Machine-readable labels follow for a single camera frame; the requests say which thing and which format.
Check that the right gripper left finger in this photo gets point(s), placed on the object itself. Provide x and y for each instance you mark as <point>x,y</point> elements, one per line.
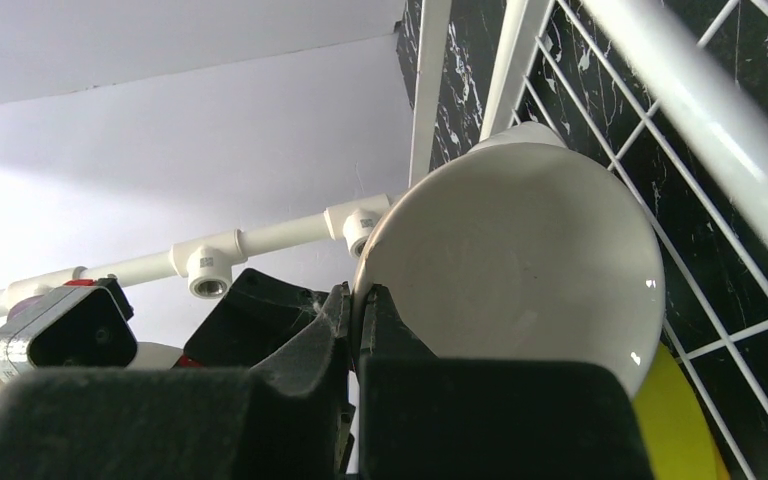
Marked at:
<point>285,417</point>

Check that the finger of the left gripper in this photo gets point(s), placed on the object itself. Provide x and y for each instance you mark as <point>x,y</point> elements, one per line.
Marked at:
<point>257,316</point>

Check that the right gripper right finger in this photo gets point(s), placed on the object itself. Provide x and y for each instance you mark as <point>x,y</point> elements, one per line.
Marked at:
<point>426,417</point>

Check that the cream white bowl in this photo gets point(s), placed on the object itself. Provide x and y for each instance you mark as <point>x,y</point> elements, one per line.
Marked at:
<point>523,251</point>

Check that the yellow green bowl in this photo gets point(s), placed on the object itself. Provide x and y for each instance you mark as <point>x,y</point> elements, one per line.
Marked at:
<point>673,427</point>

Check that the grey white bowl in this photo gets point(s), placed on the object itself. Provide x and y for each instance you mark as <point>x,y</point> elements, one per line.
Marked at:
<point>529,132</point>

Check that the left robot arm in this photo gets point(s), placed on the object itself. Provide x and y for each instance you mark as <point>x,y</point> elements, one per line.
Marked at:
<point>152,356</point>

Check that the white pvc pipe frame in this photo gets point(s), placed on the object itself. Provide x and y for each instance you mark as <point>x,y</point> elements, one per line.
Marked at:
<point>206,262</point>

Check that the white wire dish rack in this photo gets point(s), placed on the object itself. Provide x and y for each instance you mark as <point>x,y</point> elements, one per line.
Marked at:
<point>716,266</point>

